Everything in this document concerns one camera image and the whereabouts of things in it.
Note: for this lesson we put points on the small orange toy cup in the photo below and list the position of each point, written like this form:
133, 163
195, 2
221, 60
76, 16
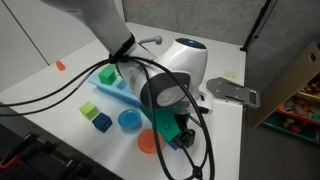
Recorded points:
60, 65

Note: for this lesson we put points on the dark blue building block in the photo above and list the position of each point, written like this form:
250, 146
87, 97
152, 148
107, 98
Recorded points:
102, 122

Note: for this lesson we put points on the black tripod stand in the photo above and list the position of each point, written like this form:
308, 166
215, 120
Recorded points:
258, 23

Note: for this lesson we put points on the brown cardboard box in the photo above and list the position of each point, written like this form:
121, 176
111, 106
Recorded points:
283, 86

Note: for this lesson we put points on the blue printed building block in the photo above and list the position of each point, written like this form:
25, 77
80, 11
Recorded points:
173, 145

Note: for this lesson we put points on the yellow sticky note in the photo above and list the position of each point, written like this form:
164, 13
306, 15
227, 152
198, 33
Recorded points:
230, 75

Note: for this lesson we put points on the lime green building block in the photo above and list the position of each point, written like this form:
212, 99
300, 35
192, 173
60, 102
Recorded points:
89, 110

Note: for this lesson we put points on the light blue toy sink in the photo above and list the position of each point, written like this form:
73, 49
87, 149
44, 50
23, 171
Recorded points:
113, 90

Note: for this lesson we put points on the orange toy plate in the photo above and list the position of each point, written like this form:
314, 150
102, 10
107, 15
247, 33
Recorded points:
146, 141

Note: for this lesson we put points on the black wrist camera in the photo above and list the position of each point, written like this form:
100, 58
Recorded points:
188, 138

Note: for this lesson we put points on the yellow toy dish rack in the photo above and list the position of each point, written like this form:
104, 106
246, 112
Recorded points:
118, 73

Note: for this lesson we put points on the black clamp stand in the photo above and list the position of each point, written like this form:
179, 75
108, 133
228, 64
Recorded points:
43, 156

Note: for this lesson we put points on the grey toy faucet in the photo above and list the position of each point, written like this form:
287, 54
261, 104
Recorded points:
154, 40

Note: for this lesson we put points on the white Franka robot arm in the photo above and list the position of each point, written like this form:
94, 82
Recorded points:
166, 83

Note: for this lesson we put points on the grey metal mounting plate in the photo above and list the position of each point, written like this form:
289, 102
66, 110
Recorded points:
230, 90

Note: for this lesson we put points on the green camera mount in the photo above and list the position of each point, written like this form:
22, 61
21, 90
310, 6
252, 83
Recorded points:
163, 123

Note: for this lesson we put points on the blue toy plate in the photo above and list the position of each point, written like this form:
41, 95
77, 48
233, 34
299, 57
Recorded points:
129, 119

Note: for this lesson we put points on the colourful toy storage bins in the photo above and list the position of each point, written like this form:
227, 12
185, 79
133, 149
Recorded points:
300, 113

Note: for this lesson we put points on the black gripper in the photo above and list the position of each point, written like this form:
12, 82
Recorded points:
183, 121

